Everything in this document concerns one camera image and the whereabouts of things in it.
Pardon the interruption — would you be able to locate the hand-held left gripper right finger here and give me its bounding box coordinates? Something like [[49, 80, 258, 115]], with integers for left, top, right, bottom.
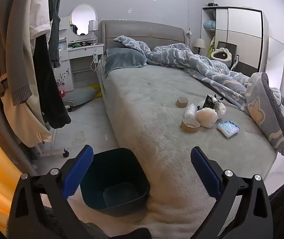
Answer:
[[190, 146, 274, 239]]

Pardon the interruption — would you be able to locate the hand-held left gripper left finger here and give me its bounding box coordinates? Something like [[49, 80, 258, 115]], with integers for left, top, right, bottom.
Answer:
[[7, 145, 102, 239]]

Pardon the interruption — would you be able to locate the dark teal trash bin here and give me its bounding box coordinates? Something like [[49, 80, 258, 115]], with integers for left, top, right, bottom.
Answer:
[[79, 148, 150, 217]]

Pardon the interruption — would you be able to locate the blue and white packet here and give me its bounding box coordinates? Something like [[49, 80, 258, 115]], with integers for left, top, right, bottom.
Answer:
[[218, 121, 240, 138]]

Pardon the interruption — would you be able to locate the beige plush ball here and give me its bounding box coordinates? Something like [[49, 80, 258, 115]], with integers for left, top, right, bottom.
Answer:
[[195, 108, 218, 129]]

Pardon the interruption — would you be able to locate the clear bubble wrap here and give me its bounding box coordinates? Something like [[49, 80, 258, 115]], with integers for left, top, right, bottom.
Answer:
[[184, 103, 198, 120]]

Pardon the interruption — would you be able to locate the small black box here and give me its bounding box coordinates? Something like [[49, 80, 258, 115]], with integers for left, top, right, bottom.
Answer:
[[204, 95, 217, 110]]

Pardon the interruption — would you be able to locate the white clothes rack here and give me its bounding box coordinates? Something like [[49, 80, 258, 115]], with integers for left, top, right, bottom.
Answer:
[[33, 147, 70, 158]]

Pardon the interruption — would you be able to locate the large brown tape roll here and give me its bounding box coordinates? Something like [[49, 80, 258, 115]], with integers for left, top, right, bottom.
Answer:
[[181, 119, 201, 133]]

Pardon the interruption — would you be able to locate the grey floor cushion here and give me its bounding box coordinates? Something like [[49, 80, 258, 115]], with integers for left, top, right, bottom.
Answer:
[[62, 88, 100, 107]]

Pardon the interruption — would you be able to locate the black hanging garment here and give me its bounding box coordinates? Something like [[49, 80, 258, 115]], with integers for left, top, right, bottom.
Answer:
[[33, 33, 72, 129]]

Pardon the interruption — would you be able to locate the yellow bag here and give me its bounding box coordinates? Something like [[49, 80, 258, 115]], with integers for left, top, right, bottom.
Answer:
[[88, 84, 102, 97]]

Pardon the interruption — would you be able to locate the grey bed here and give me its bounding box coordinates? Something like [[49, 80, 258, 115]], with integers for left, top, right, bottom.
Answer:
[[97, 20, 282, 232]]

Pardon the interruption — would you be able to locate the blue cloud-patterned blanket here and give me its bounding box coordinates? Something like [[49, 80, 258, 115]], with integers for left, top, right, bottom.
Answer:
[[114, 35, 284, 156]]

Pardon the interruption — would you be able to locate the white vanity desk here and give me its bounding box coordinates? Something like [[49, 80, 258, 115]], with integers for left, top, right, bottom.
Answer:
[[54, 27, 105, 92]]

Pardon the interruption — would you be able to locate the blue-grey pillow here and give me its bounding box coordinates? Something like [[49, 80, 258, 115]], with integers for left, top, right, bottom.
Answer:
[[104, 47, 148, 77]]

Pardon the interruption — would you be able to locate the white plush pet bed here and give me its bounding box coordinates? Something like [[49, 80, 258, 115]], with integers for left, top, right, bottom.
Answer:
[[210, 47, 232, 68]]

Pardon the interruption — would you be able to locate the brown knit sweater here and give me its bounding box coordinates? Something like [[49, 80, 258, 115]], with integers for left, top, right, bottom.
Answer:
[[0, 5, 33, 106]]

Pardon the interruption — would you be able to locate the bedside lamp with shade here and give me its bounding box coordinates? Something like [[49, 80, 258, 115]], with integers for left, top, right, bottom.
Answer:
[[193, 38, 206, 55]]

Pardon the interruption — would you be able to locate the black mesh chair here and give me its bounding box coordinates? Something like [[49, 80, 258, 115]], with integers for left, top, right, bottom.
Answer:
[[214, 40, 239, 69]]

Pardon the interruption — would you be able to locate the grey knit scarf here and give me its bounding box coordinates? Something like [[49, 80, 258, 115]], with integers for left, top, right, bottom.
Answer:
[[48, 0, 61, 68]]

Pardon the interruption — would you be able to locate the white and black wardrobe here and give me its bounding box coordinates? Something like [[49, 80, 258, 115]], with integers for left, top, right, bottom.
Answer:
[[201, 5, 264, 72]]

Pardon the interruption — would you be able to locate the round vanity mirror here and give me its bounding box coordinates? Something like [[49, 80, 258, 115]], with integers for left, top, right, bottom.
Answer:
[[70, 4, 98, 36]]

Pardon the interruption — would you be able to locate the cream hanging coat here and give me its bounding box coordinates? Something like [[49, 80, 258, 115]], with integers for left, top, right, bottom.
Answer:
[[0, 0, 52, 148]]

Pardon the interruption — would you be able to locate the white hanging jacket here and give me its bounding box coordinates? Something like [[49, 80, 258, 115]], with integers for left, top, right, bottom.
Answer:
[[30, 0, 51, 39]]

